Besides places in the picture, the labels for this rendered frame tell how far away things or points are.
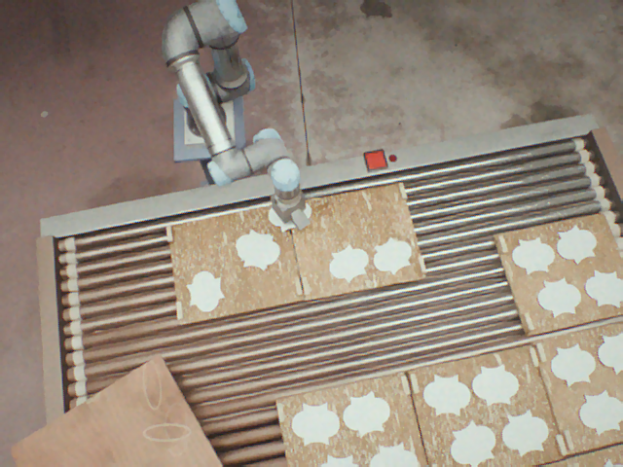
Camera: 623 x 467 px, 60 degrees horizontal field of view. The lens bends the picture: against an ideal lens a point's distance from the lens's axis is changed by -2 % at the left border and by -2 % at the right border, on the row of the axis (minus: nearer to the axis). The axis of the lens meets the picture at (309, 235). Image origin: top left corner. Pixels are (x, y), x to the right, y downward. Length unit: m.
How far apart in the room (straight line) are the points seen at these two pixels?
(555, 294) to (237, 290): 1.05
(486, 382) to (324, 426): 0.52
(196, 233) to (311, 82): 1.62
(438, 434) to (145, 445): 0.87
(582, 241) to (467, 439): 0.78
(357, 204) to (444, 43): 1.83
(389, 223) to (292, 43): 1.81
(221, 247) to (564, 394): 1.20
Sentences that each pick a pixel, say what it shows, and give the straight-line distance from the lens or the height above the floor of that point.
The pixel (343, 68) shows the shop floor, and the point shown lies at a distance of 3.37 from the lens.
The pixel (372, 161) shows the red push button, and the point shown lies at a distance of 2.02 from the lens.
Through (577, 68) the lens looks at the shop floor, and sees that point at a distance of 3.72.
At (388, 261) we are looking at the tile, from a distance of 1.87.
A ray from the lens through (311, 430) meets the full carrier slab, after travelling 1.77.
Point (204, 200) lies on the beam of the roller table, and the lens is 2.00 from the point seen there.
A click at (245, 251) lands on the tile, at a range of 1.85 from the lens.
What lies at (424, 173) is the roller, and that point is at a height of 0.92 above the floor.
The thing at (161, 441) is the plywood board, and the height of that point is 1.04.
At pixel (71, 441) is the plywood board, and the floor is 1.04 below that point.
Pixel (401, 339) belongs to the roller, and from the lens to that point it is 1.84.
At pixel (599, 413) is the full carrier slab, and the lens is 1.98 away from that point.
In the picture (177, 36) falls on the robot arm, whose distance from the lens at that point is 1.58.
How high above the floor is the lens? 2.72
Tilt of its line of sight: 70 degrees down
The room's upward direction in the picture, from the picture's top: 1 degrees counter-clockwise
